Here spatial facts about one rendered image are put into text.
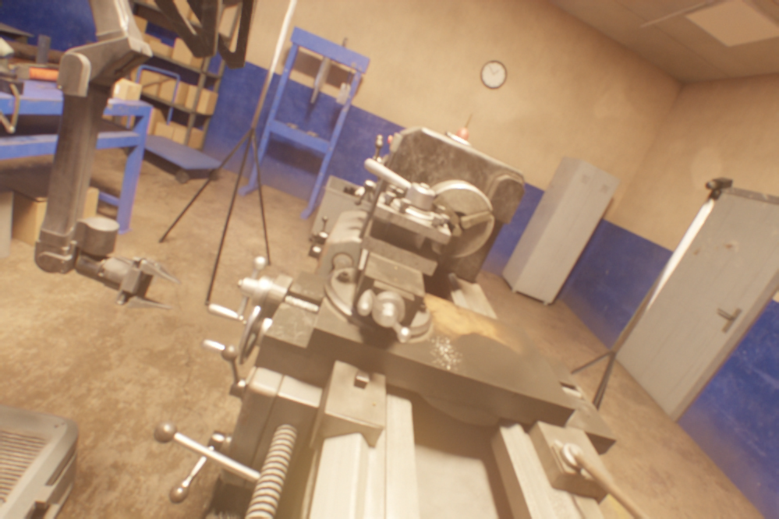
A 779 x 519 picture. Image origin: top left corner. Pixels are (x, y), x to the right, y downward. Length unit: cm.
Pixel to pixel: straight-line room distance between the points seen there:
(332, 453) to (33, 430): 93
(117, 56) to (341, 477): 77
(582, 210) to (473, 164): 354
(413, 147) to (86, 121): 95
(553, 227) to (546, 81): 182
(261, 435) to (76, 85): 70
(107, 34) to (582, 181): 451
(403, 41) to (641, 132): 334
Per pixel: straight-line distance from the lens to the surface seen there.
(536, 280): 491
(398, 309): 62
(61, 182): 91
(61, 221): 93
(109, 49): 83
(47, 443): 133
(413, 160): 137
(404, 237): 79
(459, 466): 87
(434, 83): 471
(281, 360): 72
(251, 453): 83
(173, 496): 86
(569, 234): 487
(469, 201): 120
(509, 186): 139
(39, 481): 128
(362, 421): 61
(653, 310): 457
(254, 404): 73
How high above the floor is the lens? 129
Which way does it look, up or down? 16 degrees down
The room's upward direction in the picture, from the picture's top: 24 degrees clockwise
